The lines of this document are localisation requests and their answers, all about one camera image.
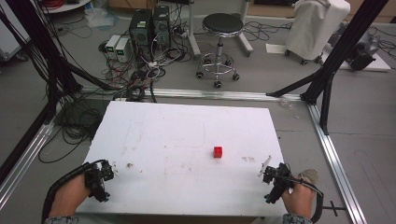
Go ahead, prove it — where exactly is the black frame strut with cables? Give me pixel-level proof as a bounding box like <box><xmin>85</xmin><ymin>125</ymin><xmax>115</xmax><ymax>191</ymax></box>
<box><xmin>0</xmin><ymin>0</ymin><xmax>120</xmax><ymax>125</ymax></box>

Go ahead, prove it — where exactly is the red cable coil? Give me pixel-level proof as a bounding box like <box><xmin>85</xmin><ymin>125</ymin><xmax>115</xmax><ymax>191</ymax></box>
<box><xmin>41</xmin><ymin>0</ymin><xmax>65</xmax><ymax>9</ymax></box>

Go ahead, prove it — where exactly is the white paper sheet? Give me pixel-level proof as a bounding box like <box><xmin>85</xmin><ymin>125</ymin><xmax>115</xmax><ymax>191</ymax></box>
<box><xmin>265</xmin><ymin>42</ymin><xmax>291</xmax><ymax>56</ymax></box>

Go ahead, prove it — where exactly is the person's right hand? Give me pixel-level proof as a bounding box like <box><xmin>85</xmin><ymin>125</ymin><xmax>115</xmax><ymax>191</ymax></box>
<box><xmin>281</xmin><ymin>182</ymin><xmax>318</xmax><ymax>219</ymax></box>

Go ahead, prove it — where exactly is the white covered cart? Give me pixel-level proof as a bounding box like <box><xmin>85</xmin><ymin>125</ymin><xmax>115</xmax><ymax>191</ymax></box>
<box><xmin>284</xmin><ymin>0</ymin><xmax>352</xmax><ymax>66</ymax></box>

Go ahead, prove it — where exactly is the aluminium floor rail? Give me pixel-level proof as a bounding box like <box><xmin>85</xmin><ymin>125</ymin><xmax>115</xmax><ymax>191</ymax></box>
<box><xmin>306</xmin><ymin>103</ymin><xmax>369</xmax><ymax>224</ymax></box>
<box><xmin>0</xmin><ymin>120</ymin><xmax>56</xmax><ymax>210</ymax></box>
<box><xmin>78</xmin><ymin>87</ymin><xmax>304</xmax><ymax>103</ymax></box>

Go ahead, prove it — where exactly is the white round table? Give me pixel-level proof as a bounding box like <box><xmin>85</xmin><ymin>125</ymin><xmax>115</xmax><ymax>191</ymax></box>
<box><xmin>39</xmin><ymin>0</ymin><xmax>92</xmax><ymax>14</ymax></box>

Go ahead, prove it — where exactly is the black device on board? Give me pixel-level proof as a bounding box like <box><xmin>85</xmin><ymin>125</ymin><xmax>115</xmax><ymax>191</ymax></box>
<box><xmin>346</xmin><ymin>32</ymin><xmax>381</xmax><ymax>72</ymax></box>

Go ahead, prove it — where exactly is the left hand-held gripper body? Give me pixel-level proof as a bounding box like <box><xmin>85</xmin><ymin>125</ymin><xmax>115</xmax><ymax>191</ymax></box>
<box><xmin>83</xmin><ymin>160</ymin><xmax>115</xmax><ymax>203</ymax></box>

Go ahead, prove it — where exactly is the person's left hand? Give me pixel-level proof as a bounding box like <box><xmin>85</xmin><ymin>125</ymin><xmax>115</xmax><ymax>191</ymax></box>
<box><xmin>49</xmin><ymin>174</ymin><xmax>92</xmax><ymax>218</ymax></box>

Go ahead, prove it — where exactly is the white floor board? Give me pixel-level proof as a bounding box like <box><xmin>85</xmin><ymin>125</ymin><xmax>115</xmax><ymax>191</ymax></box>
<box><xmin>321</xmin><ymin>46</ymin><xmax>392</xmax><ymax>72</ymax></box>

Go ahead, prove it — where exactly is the black computer tower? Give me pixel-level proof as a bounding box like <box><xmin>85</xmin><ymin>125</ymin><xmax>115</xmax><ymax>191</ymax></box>
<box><xmin>128</xmin><ymin>8</ymin><xmax>153</xmax><ymax>62</ymax></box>
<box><xmin>151</xmin><ymin>5</ymin><xmax>172</xmax><ymax>50</ymax></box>

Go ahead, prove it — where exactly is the clear plastic bag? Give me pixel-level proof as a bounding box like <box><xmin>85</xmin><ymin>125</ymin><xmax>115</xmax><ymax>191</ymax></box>
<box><xmin>83</xmin><ymin>7</ymin><xmax>120</xmax><ymax>28</ymax></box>

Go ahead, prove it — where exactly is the black round stool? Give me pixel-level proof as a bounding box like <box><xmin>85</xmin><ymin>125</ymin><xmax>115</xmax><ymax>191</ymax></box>
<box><xmin>195</xmin><ymin>12</ymin><xmax>246</xmax><ymax>90</ymax></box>

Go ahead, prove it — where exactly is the white power supply box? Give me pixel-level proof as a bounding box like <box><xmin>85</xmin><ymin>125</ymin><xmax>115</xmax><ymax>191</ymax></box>
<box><xmin>105</xmin><ymin>34</ymin><xmax>121</xmax><ymax>60</ymax></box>
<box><xmin>114</xmin><ymin>37</ymin><xmax>131</xmax><ymax>63</ymax></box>

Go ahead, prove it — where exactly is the person's shoe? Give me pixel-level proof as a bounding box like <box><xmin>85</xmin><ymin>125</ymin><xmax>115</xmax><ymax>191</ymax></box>
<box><xmin>298</xmin><ymin>168</ymin><xmax>319</xmax><ymax>189</ymax></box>

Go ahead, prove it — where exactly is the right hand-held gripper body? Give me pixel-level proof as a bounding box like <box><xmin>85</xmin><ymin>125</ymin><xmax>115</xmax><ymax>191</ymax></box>
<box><xmin>262</xmin><ymin>161</ymin><xmax>294</xmax><ymax>205</ymax></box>

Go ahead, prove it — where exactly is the tangle of floor cables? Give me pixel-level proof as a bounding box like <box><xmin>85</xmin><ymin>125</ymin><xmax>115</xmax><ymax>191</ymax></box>
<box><xmin>37</xmin><ymin>18</ymin><xmax>194</xmax><ymax>164</ymax></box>

